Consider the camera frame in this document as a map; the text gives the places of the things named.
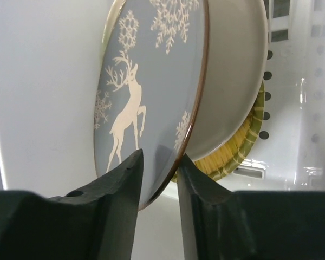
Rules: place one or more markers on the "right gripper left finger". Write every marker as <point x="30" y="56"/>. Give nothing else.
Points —
<point x="96" y="221"/>

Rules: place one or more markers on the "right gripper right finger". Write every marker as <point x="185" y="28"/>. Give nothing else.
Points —
<point x="217" y="223"/>

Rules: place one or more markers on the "round woven bamboo mat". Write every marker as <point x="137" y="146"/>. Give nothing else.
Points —
<point x="228" y="157"/>

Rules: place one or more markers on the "glass plate with deer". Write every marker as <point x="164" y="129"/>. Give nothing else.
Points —
<point x="154" y="63"/>

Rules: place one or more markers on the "cream plate with branch motif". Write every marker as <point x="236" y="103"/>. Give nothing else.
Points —
<point x="238" y="48"/>

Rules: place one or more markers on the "white plastic bin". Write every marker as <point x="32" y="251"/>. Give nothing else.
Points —
<point x="50" y="64"/>

